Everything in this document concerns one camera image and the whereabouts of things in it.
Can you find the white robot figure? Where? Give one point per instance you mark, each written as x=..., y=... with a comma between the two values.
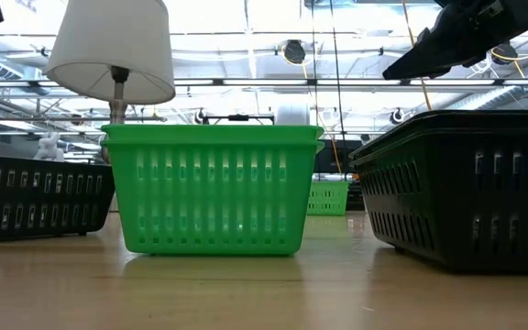
x=49, y=146

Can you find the black metal gantry frame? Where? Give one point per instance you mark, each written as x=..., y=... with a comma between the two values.
x=238, y=117

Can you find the white shade table lamp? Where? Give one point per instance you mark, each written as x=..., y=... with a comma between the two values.
x=117, y=36

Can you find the black slotted plastic basket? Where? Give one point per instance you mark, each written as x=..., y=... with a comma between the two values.
x=488, y=120
x=447, y=206
x=39, y=199

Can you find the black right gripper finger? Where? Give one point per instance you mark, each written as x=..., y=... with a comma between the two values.
x=429, y=55

